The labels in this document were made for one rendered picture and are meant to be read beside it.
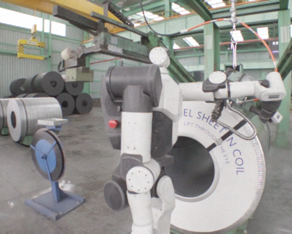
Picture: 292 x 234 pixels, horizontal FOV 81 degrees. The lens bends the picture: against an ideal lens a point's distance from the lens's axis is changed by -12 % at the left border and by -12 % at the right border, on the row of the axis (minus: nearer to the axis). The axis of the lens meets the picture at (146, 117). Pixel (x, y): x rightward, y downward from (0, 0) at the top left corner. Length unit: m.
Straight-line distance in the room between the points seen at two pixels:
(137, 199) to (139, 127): 0.21
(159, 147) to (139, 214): 0.24
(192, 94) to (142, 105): 0.43
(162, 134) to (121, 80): 0.25
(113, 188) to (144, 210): 0.14
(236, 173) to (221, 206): 0.29
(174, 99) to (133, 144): 0.22
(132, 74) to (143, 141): 0.19
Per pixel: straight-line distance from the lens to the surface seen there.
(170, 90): 0.66
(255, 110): 1.14
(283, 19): 6.31
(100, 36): 1.67
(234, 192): 1.49
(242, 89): 0.92
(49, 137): 2.35
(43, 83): 12.83
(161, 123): 0.67
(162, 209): 0.86
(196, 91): 0.91
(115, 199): 0.71
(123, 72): 0.56
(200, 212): 1.66
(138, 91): 0.53
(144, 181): 0.54
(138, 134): 0.54
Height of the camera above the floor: 1.32
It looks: 6 degrees down
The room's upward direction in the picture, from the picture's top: straight up
